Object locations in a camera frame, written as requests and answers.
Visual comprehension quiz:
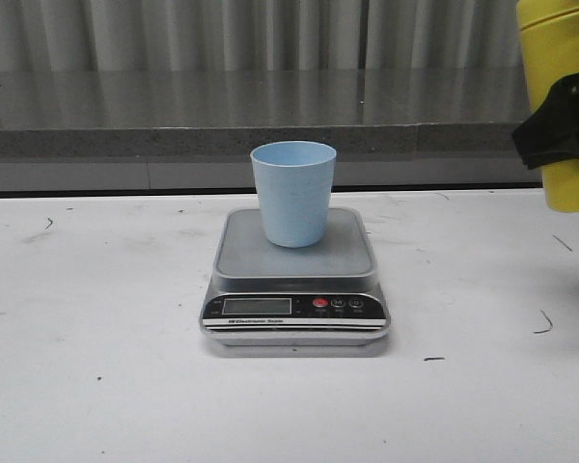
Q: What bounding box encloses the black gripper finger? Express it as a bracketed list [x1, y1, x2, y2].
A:
[511, 73, 579, 170]

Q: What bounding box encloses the yellow squeeze bottle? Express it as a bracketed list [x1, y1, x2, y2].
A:
[512, 1, 579, 212]

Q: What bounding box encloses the light blue plastic cup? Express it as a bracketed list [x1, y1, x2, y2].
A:
[250, 141, 337, 248]

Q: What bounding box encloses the silver digital kitchen scale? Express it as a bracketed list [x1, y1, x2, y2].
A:
[199, 207, 391, 349]

